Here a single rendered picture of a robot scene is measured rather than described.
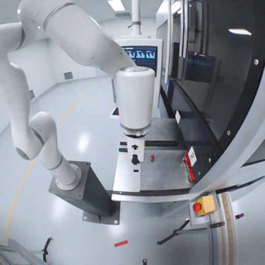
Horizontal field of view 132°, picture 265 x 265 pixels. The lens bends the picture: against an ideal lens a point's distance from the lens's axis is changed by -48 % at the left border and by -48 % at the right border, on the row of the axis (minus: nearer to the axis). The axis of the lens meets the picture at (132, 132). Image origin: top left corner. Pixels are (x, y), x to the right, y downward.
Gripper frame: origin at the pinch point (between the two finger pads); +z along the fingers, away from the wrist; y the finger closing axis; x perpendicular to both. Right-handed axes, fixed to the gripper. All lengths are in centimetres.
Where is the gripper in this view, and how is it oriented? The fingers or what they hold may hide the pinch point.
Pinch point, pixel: (135, 159)
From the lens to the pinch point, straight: 43.9
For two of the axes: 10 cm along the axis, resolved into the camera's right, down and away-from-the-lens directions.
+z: 0.3, 7.4, 6.7
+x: -10.0, -0.2, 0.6
